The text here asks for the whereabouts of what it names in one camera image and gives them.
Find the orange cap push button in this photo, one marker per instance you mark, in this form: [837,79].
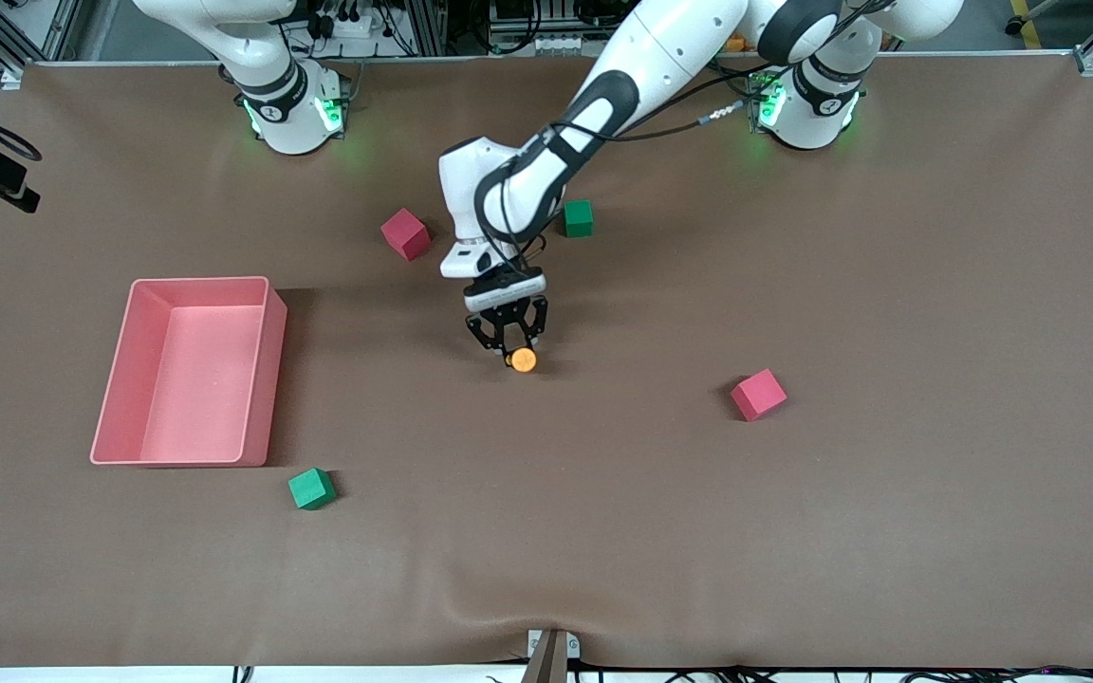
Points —
[524,359]

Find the metal table clamp bracket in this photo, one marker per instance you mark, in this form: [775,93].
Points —
[551,655]

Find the orange bagged goods pile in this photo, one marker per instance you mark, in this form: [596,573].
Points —
[734,45]

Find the white terminal block row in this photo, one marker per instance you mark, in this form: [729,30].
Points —
[565,44]

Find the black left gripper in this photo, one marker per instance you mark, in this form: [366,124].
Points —
[507,327]

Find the pink foam cube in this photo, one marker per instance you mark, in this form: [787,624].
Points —
[405,233]
[758,395]

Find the pink plastic tray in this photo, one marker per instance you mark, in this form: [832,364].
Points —
[195,389]

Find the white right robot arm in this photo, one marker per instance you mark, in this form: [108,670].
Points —
[290,123]

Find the white power strip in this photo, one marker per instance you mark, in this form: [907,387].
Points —
[361,27]

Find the green foam cube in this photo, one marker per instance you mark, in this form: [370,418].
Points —
[311,489]
[583,220]

